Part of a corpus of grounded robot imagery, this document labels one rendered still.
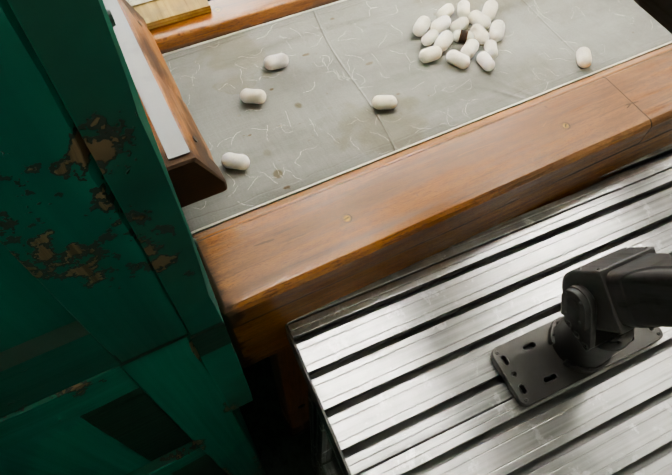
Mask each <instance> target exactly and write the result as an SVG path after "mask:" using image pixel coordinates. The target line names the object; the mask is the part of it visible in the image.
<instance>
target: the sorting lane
mask: <svg viewBox="0 0 672 475"><path fill-rule="evenodd" d="M460 1H461V0H340V1H336V2H333V3H330V4H326V5H323V6H320V7H316V8H313V9H310V10H306V11H303V12H300V13H297V14H293V15H290V16H287V17H283V18H280V19H277V20H273V21H270V22H267V23H264V24H260V25H257V26H254V27H250V28H247V29H244V30H240V31H237V32H234V33H230V34H227V35H224V36H221V37H217V38H214V39H211V40H207V41H204V42H201V43H197V44H194V45H191V46H188V47H184V48H181V49H178V50H174V51H171V52H168V53H164V54H162V56H163V58H164V60H165V62H166V64H167V66H168V68H169V70H170V72H171V74H172V76H173V78H174V80H175V83H176V85H177V87H178V89H179V91H180V94H181V96H182V99H183V102H184V103H185V104H186V106H187V108H188V110H189V112H190V114H191V116H192V118H193V120H194V122H195V124H196V126H197V128H198V129H199V131H200V133H201V135H202V137H203V139H204V141H205V143H206V145H207V147H208V148H209V150H210V152H211V155H212V157H213V160H214V163H215V164H216V165H217V166H218V167H219V169H220V171H221V173H222V175H223V177H224V178H225V180H226V184H227V190H225V191H224V192H221V193H219V194H216V195H213V196H211V197H208V198H206V199H203V200H200V201H198V202H195V203H193V204H190V205H187V206H185V207H182V211H183V213H184V216H185V218H186V221H187V224H188V226H189V229H190V232H191V234H192V236H193V235H194V234H197V233H199V232H202V231H204V230H207V229H209V228H212V227H214V226H217V225H219V224H222V223H224V222H227V221H229V220H232V219H234V218H237V217H239V216H242V215H244V214H247V213H249V212H252V211H254V210H257V209H259V208H262V207H264V206H267V205H269V204H272V203H274V202H277V201H279V200H282V199H284V198H287V197H289V196H292V195H294V194H297V193H299V192H302V191H304V190H307V189H309V188H312V187H314V186H317V185H319V184H322V183H324V182H327V181H329V180H332V179H334V178H337V177H339V176H342V175H344V174H347V173H349V172H352V171H354V170H357V169H359V168H362V167H364V166H367V165H369V164H372V163H374V162H377V161H379V160H382V159H385V158H387V157H390V156H392V155H395V154H397V153H400V152H402V151H405V150H407V149H410V148H412V147H415V146H417V145H420V144H422V143H425V142H427V141H430V140H432V139H435V138H437V137H440V136H442V135H445V134H447V133H450V132H452V131H455V130H457V129H460V128H462V127H465V126H467V125H470V124H472V123H475V122H477V121H480V120H482V119H485V118H487V117H490V116H492V115H495V114H497V113H500V112H502V111H505V110H507V109H510V108H512V107H515V106H517V105H520V104H522V103H525V102H527V101H530V100H532V99H535V98H537V97H540V96H542V95H545V94H547V93H550V92H552V91H555V90H557V89H560V88H562V87H565V86H567V85H570V84H572V83H575V82H577V81H580V80H582V79H585V78H587V77H590V76H592V75H595V74H597V73H600V72H602V71H605V70H607V69H610V68H612V67H615V66H617V65H620V64H622V63H625V62H628V61H630V60H633V59H635V58H638V57H640V56H643V55H645V54H648V53H650V52H653V51H655V50H658V49H660V48H663V47H665V46H668V45H670V44H672V34H671V33H670V32H669V31H668V30H667V29H666V28H665V27H663V26H662V25H661V24H660V23H659V22H658V21H656V20H655V19H654V18H653V17H652V16H651V15H649V14H648V13H647V12H646V11H645V10H644V9H642V8H641V7H640V6H639V5H638V4H637V3H636V2H635V1H634V0H495V1H496V2H497V3H498V10H497V13H496V16H495V18H494V19H493V20H491V24H492V22H493V21H495V20H502V21H503V22H504V23H505V33H504V37H503V38H502V40H500V41H498V42H496V43H497V49H498V55H497V57H496V58H494V59H493V60H494V62H495V67H494V69H493V70H491V71H485V70H483V68H482V67H481V66H480V64H479V63H478V62H477V55H478V54H479V53H480V52H483V51H485V49H484V44H483V45H481V44H479V48H478V50H477V52H476V53H475V54H474V56H473V57H472V58H471V59H470V65H469V66H468V67H467V68H465V69H460V68H458V67H456V66H454V65H452V64H449V63H448V62H447V60H446V55H447V53H448V52H449V51H450V50H457V51H459V52H460V51H461V49H462V47H463V46H464V44H462V43H458V42H455V41H454V40H453V42H452V43H451V45H450V46H449V47H448V49H447V50H445V51H443V52H442V55H441V57H440V58H439V59H437V60H434V61H432V62H429V63H423V62H421V61H420V59H419V53H420V51H421V50H423V49H425V48H428V47H431V46H434V43H435V42H433V43H432V45H430V46H424V45H423V44H422V42H421V39H422V37H423V36H421V37H418V36H416V35H415V34H414V33H413V26H414V24H415V23H416V21H417V19H418V18H419V17H420V16H427V17H429V19H430V21H431V23H432V22H433V21H434V20H436V19H437V18H438V17H437V12H438V10H439V9H440V8H441V7H443V6H444V5H445V4H447V3H451V4H452V5H453V6H454V13H453V14H452V15H451V16H450V19H451V23H452V22H453V21H455V20H457V19H458V18H459V17H458V15H457V5H458V3H459V2H460ZM467 1H468V2H469V3H470V12H472V11H473V10H479V11H480V12H482V10H483V7H484V4H485V2H486V1H488V0H467ZM581 47H587V48H589V49H590V51H591V56H592V63H591V65H590V66H589V67H587V68H581V67H579V66H578V64H577V59H576V52H577V50H578V49H579V48H581ZM279 53H284V54H286V55H287V56H288V58H289V63H288V65H287V66H286V67H284V68H280V69H275V70H268V69H266V68H265V66H264V59H265V58H266V57H267V56H270V55H275V54H279ZM245 88H249V89H261V90H263V91H264V92H265V93H266V100H265V102H264V103H262V104H254V103H244V102H243V101H242V100H241V98H240V93H241V91H242V90H243V89H245ZM377 95H392V96H394V97H395V98H396V99H397V105H396V107H395V108H393V109H383V110H378V109H375V108H374V107H373V105H372V100H373V98H374V97H375V96H377ZM227 152H231V153H236V154H244V155H246V156H247V157H248V158H249V160H250V165H249V167H248V168H247V169H246V170H237V169H230V168H226V167H224V166H223V165H222V163H221V158H222V156H223V155H224V154H225V153H227Z"/></svg>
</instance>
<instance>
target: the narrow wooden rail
mask: <svg viewBox="0 0 672 475"><path fill-rule="evenodd" d="M336 1H340V0H211V1H208V2H209V4H210V5H211V10H212V11H211V12H210V13H206V14H203V15H199V16H196V17H192V18H189V19H185V20H182V21H179V22H175V23H172V24H168V25H165V26H161V27H158V28H154V29H151V30H149V31H150V32H151V34H152V36H153V38H154V40H155V42H156V44H157V46H158V48H159V50H160V52H161V54H164V53H168V52H171V51H174V50H178V49H181V48H184V47H188V46H191V45H194V44H197V43H201V42H204V41H207V40H211V39H214V38H217V37H221V36H224V35H227V34H230V33H234V32H237V31H240V30H244V29H247V28H250V27H254V26H257V25H260V24H264V23H267V22H270V21H273V20H277V19H280V18H283V17H287V16H290V15H293V14H297V13H300V12H303V11H306V10H310V9H313V8H316V7H320V6H323V5H326V4H330V3H333V2H336Z"/></svg>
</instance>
